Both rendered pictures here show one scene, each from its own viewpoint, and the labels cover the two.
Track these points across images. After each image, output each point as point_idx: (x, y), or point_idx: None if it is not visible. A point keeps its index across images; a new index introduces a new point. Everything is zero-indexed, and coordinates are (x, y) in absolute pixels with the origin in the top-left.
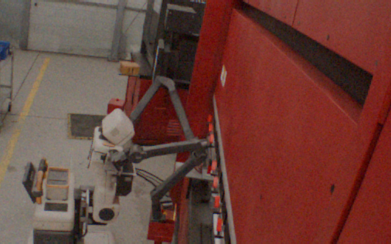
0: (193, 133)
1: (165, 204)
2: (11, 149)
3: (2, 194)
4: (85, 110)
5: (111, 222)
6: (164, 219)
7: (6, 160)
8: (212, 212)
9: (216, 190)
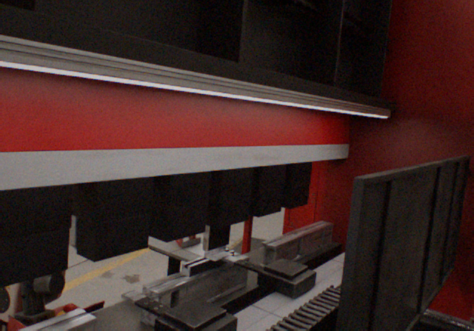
0: (302, 223)
1: (39, 278)
2: (132, 257)
3: (61, 297)
4: (271, 236)
5: (7, 319)
6: (32, 318)
7: (112, 266)
8: (131, 330)
9: (69, 235)
